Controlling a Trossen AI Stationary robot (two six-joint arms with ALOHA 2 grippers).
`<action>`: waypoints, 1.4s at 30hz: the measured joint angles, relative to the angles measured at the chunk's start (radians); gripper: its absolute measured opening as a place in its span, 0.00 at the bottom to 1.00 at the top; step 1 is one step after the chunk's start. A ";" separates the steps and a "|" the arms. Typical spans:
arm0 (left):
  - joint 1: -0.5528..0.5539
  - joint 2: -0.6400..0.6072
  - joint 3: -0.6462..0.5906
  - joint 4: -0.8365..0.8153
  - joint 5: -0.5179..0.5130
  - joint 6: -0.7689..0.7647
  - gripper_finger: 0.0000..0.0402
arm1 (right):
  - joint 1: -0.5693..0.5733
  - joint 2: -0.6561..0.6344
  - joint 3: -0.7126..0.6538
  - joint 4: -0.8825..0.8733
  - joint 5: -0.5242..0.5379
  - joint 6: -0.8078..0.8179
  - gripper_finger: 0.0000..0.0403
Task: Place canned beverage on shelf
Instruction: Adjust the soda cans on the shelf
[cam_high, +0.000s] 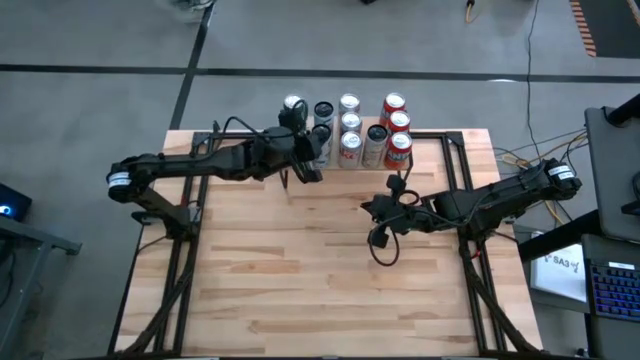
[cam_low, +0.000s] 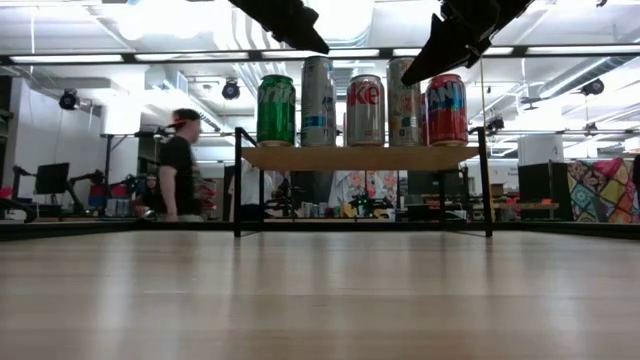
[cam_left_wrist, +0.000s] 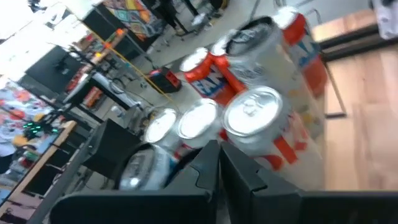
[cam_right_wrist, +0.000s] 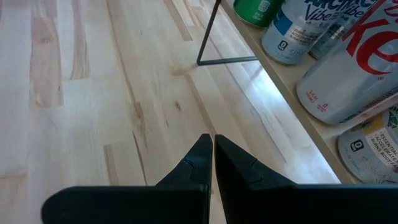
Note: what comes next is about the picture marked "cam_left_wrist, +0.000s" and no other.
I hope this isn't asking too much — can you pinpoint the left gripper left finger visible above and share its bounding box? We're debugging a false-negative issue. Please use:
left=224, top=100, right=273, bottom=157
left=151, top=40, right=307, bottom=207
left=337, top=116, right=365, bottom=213
left=49, top=139, right=220, bottom=224

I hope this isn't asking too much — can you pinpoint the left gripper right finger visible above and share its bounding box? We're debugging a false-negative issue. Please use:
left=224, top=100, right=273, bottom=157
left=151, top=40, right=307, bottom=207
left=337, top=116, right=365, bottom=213
left=220, top=141, right=398, bottom=224

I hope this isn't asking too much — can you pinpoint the white orange Celsius can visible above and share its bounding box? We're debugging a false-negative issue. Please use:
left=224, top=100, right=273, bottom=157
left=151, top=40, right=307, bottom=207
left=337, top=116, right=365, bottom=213
left=225, top=16, right=326, bottom=139

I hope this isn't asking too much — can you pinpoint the wooden workbench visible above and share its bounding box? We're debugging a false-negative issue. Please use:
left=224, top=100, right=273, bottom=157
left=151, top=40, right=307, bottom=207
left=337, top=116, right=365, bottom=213
left=0, top=120, right=78, bottom=215

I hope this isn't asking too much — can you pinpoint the colourful floral poster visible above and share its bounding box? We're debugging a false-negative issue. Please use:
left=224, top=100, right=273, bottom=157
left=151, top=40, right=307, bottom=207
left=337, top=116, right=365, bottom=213
left=0, top=79, right=55, bottom=156

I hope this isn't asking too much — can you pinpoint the black monitor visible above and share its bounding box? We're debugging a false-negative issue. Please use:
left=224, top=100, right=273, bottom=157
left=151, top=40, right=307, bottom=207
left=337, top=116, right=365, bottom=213
left=24, top=45, right=85, bottom=94

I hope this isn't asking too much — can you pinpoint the colourful patchwork cloth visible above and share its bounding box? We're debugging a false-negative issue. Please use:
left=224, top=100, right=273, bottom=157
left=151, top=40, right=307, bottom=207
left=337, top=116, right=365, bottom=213
left=102, top=0, right=165, bottom=40

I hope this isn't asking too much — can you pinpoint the person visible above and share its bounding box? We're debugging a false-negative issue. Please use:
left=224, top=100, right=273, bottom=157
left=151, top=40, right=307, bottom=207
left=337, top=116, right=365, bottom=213
left=158, top=0, right=224, bottom=35

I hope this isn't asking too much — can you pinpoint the yellow hanging cable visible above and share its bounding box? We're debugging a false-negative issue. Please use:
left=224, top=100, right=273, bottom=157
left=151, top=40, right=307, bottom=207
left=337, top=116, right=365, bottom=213
left=90, top=30, right=177, bottom=105

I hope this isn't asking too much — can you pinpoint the black aluminium table frame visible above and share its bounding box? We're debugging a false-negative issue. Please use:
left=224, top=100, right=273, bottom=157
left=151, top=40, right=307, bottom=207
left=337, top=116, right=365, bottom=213
left=318, top=24, right=398, bottom=62

